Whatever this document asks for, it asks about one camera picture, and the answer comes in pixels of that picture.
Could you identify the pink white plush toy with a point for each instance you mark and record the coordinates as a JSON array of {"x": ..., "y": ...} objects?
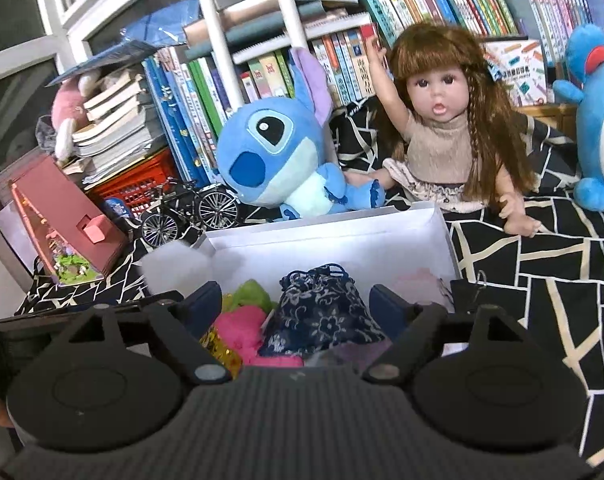
[{"x": 64, "y": 115}]

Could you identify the blue round badge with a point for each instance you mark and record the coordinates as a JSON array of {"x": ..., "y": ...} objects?
[{"x": 116, "y": 207}]

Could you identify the brown-haired baby doll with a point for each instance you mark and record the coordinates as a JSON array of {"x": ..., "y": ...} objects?
[{"x": 439, "y": 155}]

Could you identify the blue alien plush toy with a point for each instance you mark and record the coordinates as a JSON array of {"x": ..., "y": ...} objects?
[{"x": 267, "y": 160}]

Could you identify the grey cloth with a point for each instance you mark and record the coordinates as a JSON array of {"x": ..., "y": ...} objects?
[{"x": 44, "y": 132}]

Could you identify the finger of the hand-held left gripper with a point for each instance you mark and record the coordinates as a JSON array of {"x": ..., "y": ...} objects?
[{"x": 147, "y": 299}]

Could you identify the row of upright books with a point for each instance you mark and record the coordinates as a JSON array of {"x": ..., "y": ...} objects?
[{"x": 431, "y": 5}]

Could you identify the round blue mouse plush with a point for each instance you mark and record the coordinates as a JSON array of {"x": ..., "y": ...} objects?
[{"x": 601, "y": 110}]

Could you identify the white foam block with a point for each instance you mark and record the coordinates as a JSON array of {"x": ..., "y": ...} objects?
[{"x": 177, "y": 270}]

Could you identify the stack of flat books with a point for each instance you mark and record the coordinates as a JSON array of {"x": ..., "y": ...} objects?
[{"x": 117, "y": 125}]

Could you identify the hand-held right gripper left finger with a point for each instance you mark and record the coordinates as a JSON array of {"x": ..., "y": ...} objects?
[{"x": 204, "y": 305}]

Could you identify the pink fabric bow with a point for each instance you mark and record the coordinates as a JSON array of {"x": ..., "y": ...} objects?
[{"x": 242, "y": 330}]

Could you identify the gold sequin bow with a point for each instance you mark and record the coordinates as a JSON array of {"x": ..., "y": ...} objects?
[{"x": 222, "y": 352}]

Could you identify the dark teal book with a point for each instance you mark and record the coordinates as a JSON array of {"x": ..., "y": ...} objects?
[{"x": 262, "y": 32}]

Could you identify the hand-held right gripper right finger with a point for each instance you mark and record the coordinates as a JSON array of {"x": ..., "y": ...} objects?
[{"x": 386, "y": 310}]

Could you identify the pink toy house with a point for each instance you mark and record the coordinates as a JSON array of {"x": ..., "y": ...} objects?
[{"x": 67, "y": 210}]

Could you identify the black white patterned blanket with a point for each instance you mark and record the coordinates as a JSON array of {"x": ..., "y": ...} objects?
[{"x": 531, "y": 270}]

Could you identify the black miniature bicycle model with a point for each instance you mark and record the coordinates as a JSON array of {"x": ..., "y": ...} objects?
[{"x": 174, "y": 200}]

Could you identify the white ladder frame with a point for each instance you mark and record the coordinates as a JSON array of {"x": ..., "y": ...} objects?
[{"x": 212, "y": 20}]

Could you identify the blue plastic folder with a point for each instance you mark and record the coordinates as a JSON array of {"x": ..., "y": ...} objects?
[{"x": 162, "y": 25}]

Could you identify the white window frame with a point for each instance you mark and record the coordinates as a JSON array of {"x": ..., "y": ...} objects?
[{"x": 72, "y": 5}]

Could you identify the purple plush toy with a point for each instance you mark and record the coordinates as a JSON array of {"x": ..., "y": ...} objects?
[{"x": 342, "y": 357}]

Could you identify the pale pink fluffy towel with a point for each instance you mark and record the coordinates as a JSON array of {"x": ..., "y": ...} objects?
[{"x": 421, "y": 282}]

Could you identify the red plastic basket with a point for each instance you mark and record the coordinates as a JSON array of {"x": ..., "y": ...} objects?
[{"x": 132, "y": 185}]

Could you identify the white printed box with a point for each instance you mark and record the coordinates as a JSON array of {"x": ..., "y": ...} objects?
[{"x": 516, "y": 70}]

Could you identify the white cardboard box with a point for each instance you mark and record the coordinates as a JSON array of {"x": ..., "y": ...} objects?
[{"x": 332, "y": 240}]

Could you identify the green scrunchie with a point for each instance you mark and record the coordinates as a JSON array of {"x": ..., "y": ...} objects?
[{"x": 252, "y": 295}]

